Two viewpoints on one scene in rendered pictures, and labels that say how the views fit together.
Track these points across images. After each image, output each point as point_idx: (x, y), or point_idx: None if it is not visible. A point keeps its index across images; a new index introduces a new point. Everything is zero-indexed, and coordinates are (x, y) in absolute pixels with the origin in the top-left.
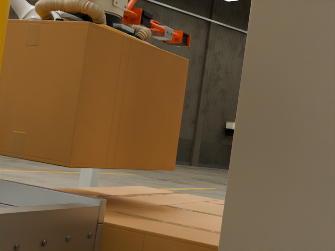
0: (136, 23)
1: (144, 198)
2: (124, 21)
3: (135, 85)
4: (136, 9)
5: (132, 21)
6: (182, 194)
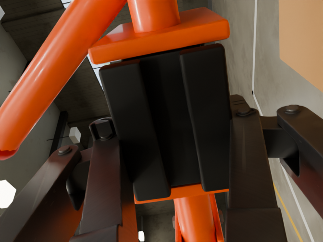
0: (202, 7)
1: None
2: (198, 19)
3: None
4: (121, 26)
5: (194, 12)
6: None
